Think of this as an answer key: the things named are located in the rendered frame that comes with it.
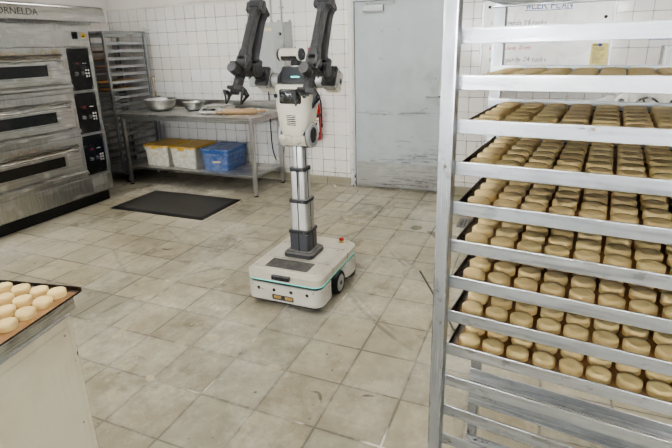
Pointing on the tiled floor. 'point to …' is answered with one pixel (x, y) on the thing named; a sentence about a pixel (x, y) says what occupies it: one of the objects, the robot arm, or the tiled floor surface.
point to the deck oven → (49, 115)
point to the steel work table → (209, 122)
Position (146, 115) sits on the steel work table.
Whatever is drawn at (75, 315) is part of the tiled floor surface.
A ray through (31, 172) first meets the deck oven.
